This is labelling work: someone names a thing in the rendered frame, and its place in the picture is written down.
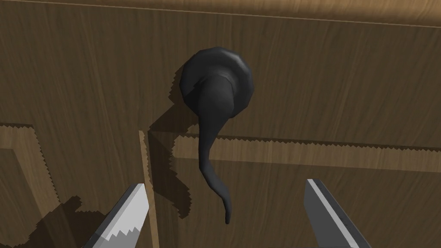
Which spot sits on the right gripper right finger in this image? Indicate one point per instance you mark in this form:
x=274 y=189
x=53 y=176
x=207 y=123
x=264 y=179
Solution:
x=327 y=224

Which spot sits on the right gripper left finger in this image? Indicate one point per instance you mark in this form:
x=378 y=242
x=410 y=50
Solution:
x=125 y=220

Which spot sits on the brown wooden door leaf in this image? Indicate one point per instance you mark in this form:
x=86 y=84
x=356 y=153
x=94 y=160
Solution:
x=327 y=86

